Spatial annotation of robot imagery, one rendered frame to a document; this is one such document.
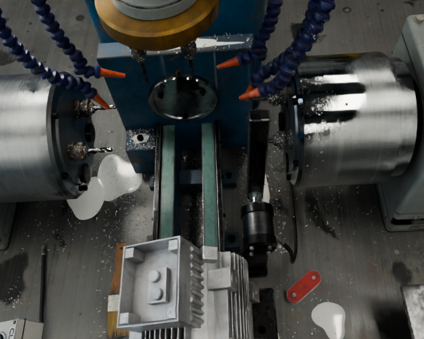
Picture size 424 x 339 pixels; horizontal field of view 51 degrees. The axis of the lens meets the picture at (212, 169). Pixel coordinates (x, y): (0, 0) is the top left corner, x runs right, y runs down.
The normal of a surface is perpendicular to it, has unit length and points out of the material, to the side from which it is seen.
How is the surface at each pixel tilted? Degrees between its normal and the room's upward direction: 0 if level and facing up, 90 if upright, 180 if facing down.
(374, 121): 36
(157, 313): 23
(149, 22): 0
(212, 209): 0
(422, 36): 0
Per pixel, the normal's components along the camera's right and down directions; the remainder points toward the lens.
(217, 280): -0.44, -0.43
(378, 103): -0.04, -0.08
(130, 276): 0.90, -0.22
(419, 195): 0.03, 0.87
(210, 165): -0.06, -0.49
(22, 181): 0.01, 0.70
